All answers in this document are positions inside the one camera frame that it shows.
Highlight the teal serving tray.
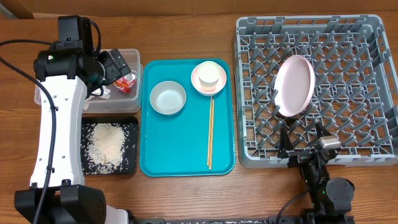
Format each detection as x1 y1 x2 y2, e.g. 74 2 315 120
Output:
139 59 235 177

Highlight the large pink plate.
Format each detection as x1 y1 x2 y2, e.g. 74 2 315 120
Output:
274 55 315 117

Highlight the pile of rice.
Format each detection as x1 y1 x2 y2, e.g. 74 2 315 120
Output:
81 123 139 175

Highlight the clear plastic bin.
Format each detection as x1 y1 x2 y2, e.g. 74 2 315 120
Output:
34 49 142 116

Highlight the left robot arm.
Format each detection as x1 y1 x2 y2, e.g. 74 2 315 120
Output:
14 47 136 223

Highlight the grey dishwasher rack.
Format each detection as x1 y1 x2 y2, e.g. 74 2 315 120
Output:
234 14 397 168

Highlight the grey bowl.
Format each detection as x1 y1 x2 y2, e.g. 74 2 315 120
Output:
150 81 187 116

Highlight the white cup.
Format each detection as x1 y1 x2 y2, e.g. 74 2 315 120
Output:
198 61 221 90

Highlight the red snack wrapper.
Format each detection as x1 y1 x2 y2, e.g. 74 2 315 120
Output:
113 73 137 93

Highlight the right wooden chopstick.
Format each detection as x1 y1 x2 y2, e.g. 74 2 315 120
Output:
209 97 215 170

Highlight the white tissue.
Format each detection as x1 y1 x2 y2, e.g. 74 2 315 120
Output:
83 86 110 110

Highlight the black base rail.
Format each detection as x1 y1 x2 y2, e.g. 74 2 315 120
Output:
136 216 277 224

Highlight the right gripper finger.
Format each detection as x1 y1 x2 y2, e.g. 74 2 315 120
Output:
315 122 331 139
277 127 294 159

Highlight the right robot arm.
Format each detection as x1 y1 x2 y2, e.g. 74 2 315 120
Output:
275 123 355 223

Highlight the black tray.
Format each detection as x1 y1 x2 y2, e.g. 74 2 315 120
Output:
80 116 140 175

